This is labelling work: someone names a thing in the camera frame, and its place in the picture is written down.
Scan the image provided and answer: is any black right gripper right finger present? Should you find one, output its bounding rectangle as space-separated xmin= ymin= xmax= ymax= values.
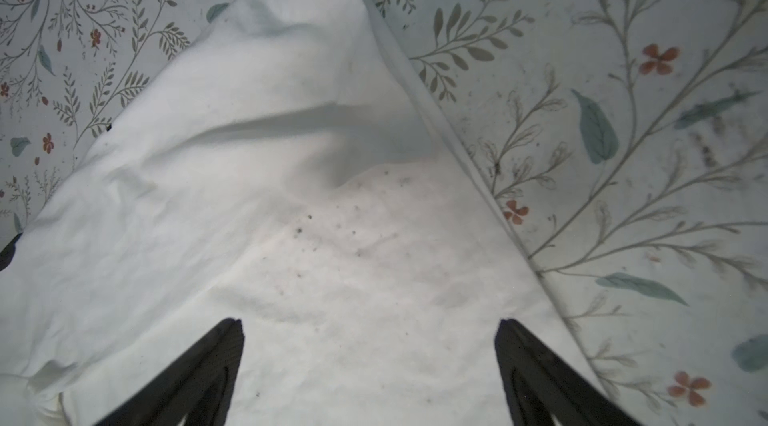
xmin=494 ymin=319 xmax=639 ymax=426

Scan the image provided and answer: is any white t-shirt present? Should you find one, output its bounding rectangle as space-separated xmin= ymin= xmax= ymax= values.
xmin=1 ymin=0 xmax=590 ymax=425

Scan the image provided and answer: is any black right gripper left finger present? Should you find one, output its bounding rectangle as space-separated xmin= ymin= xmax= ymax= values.
xmin=99 ymin=318 xmax=245 ymax=426

